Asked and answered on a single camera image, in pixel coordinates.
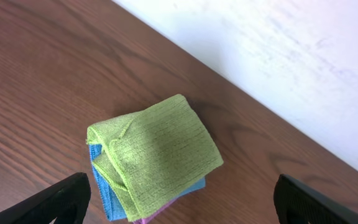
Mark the large green microfiber cloth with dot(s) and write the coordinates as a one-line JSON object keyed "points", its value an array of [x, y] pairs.
{"points": [[150, 157]]}

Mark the folded pink cloth under blue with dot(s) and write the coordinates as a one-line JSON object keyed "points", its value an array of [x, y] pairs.
{"points": [[150, 218]]}

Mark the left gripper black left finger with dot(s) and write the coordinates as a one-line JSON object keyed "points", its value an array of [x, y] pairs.
{"points": [[64, 202]]}

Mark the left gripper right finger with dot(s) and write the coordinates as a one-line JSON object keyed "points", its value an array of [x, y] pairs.
{"points": [[295, 202]]}

